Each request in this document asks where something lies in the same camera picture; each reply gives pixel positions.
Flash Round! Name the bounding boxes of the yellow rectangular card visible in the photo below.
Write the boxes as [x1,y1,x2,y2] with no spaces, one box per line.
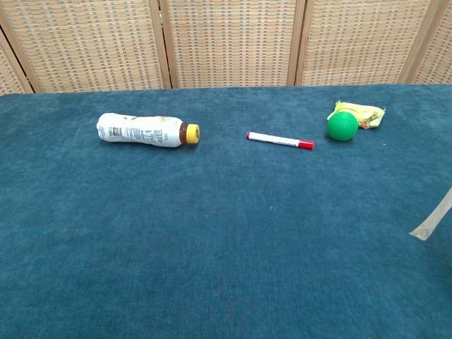
[409,186,452,242]

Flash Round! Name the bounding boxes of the red and white marker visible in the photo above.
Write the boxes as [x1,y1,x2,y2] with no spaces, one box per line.
[246,131,315,151]

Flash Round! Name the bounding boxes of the white plastic bottle yellow cap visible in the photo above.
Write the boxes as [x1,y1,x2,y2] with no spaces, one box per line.
[96,112,201,148]

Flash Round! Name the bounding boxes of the green ball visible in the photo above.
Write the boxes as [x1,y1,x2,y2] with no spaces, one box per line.
[326,111,359,143]

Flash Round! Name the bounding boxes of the woven rattan folding screen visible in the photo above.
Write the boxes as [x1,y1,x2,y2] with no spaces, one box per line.
[0,0,452,97]

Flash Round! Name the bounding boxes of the yellow snack packet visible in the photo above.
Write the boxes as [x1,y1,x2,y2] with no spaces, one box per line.
[326,100,387,130]

